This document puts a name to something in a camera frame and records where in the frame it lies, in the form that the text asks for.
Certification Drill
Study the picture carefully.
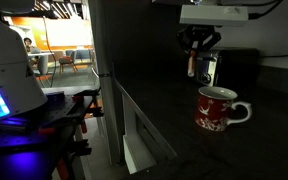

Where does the black cable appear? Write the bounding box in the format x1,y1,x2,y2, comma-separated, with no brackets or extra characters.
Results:
259,52,288,59
217,0,284,20

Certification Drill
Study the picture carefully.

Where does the white open box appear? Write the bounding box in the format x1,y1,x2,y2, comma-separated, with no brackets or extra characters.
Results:
121,94,158,175

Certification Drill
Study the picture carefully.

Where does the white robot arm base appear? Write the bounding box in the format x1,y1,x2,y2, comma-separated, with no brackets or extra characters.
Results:
0,9,49,122

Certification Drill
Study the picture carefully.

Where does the red floral ceramic mug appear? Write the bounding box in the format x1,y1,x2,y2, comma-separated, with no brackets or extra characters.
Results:
194,85,253,133

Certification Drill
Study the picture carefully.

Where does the black clamp with orange handle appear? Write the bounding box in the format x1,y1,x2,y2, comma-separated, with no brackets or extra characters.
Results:
72,89,106,118
55,138,93,180

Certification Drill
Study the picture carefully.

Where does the white round table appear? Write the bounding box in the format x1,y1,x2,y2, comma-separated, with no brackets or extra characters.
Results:
27,50,56,77

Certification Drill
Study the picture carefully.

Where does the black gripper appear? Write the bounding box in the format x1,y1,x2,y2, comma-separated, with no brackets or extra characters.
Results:
176,25,222,54

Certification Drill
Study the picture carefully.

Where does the gray vertical pillar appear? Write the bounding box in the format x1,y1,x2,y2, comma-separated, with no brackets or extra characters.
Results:
88,0,126,166

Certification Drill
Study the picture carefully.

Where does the brown chair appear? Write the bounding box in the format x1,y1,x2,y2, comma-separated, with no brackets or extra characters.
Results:
57,49,79,74

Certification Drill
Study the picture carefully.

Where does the pink marker with white cap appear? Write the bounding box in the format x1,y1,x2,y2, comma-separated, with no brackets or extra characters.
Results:
187,40,199,78

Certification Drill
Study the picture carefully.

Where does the white wrist camera mount box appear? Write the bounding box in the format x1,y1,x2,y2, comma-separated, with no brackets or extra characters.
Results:
179,4,250,28

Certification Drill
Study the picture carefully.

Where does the seated person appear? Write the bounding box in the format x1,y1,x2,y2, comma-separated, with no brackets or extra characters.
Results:
22,36,42,66

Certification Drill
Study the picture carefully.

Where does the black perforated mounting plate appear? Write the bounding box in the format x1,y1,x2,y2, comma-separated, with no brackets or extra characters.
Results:
0,89,102,180

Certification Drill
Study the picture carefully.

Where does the silver and black toaster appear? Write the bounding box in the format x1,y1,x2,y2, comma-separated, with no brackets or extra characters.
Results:
193,47,262,88

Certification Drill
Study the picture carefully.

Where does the thin hanging cable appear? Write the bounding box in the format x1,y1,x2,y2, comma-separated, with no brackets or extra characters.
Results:
42,15,58,88

